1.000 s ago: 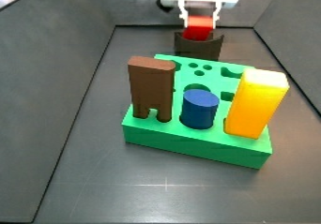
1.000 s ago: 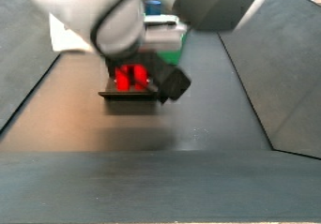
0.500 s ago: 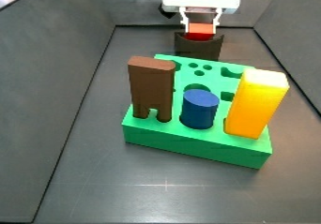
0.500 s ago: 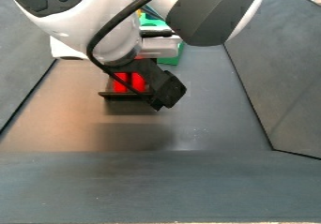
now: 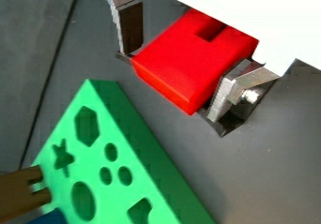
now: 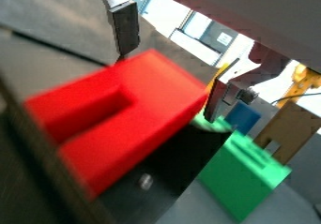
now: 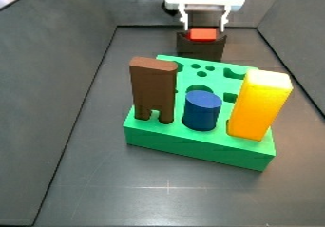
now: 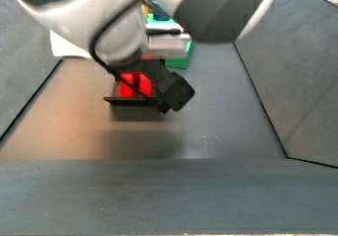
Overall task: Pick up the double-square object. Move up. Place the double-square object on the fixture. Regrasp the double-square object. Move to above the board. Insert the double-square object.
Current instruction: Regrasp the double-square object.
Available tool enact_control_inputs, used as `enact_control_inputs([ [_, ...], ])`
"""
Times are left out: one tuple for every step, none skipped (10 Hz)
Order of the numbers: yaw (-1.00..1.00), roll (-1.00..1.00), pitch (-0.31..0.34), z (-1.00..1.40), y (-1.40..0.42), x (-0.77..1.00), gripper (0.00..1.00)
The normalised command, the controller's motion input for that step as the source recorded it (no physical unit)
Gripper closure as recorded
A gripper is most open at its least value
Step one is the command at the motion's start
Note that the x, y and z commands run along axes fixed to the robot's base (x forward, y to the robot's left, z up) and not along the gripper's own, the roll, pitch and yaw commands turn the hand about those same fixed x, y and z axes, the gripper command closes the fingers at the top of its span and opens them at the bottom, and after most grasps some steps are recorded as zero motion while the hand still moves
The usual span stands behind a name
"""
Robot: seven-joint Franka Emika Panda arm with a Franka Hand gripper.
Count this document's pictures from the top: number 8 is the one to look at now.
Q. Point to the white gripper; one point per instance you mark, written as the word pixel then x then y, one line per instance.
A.
pixel 130 38

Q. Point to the red double-square block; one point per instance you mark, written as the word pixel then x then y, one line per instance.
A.
pixel 134 84

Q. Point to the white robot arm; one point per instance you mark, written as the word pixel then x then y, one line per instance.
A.
pixel 211 20

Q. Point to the blue cylinder block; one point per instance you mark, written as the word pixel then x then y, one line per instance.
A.
pixel 160 15

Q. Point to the yellow rectangular block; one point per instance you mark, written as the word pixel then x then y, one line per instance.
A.
pixel 146 7

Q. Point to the black curved holder stand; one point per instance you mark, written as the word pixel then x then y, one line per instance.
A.
pixel 138 100

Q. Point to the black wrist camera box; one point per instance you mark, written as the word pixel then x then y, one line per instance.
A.
pixel 171 87

